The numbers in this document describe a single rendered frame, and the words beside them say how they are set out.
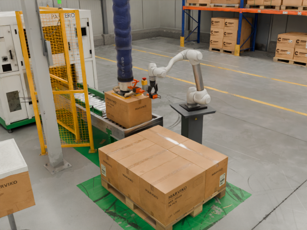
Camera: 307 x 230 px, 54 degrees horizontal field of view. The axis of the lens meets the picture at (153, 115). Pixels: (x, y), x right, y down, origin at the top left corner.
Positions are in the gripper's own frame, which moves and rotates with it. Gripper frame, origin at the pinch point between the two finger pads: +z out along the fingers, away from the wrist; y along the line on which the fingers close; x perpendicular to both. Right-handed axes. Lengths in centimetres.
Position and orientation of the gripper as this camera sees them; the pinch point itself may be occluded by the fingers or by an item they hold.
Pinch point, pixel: (152, 95)
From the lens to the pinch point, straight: 385.0
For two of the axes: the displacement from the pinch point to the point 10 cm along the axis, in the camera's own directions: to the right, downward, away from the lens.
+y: -7.7, 2.6, -5.8
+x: 6.3, 2.9, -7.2
